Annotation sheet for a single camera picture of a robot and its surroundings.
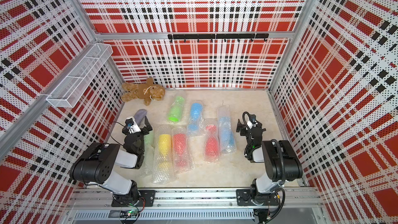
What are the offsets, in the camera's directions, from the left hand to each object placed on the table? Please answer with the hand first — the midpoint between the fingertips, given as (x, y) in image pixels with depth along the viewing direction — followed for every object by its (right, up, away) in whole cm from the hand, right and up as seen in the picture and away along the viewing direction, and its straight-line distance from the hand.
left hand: (141, 118), depth 88 cm
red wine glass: (+26, -21, -10) cm, 35 cm away
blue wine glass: (+31, -3, +6) cm, 32 cm away
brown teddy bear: (-5, +17, +23) cm, 29 cm away
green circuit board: (+4, -42, -19) cm, 46 cm away
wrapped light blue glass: (+49, -11, -4) cm, 51 cm away
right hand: (+64, -1, +4) cm, 64 cm away
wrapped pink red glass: (+41, -13, -4) cm, 43 cm away
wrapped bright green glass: (+18, +5, +13) cm, 22 cm away
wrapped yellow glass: (+17, -24, -13) cm, 32 cm away
